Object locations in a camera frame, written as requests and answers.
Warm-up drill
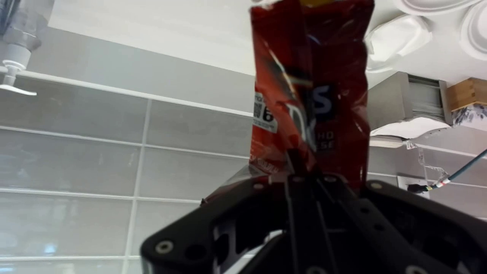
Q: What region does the white paper sheet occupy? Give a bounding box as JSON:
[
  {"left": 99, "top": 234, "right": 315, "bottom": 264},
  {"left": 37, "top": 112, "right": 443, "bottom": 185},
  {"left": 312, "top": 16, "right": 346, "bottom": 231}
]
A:
[{"left": 364, "top": 12, "right": 434, "bottom": 73}]

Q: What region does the brown cardboard box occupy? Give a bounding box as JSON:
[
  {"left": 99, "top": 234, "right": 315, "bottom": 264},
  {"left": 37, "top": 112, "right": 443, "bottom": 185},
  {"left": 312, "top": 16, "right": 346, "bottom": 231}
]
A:
[{"left": 445, "top": 76, "right": 487, "bottom": 114}]

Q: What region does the dark plugged-in power cable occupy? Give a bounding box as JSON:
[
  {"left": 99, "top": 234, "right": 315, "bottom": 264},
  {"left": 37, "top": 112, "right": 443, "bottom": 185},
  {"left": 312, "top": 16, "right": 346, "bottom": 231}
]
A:
[{"left": 407, "top": 149, "right": 487, "bottom": 194}]

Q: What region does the clear pump sanitizer bottle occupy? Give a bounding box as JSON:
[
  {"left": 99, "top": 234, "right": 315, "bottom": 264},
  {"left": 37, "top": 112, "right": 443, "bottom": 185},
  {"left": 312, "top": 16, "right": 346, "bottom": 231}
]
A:
[{"left": 0, "top": 0, "right": 57, "bottom": 98}]

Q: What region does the red Doritos chip bag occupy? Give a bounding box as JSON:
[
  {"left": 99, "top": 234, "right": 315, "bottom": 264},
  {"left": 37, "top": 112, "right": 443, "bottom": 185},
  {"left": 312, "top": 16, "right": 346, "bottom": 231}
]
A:
[{"left": 248, "top": 0, "right": 376, "bottom": 191}]

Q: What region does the grey metal box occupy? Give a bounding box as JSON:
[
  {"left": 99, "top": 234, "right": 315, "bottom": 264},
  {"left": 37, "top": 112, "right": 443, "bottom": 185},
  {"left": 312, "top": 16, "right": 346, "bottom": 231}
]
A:
[{"left": 367, "top": 69, "right": 455, "bottom": 130}]

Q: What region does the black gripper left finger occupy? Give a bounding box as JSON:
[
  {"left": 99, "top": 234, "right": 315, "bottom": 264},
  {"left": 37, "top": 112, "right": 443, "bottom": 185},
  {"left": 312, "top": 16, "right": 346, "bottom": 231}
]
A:
[{"left": 140, "top": 147, "right": 309, "bottom": 274}]

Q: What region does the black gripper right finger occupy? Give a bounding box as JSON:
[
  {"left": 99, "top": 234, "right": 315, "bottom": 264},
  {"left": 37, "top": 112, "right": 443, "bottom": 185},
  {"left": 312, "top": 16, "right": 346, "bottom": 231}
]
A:
[{"left": 306, "top": 150, "right": 487, "bottom": 274}]

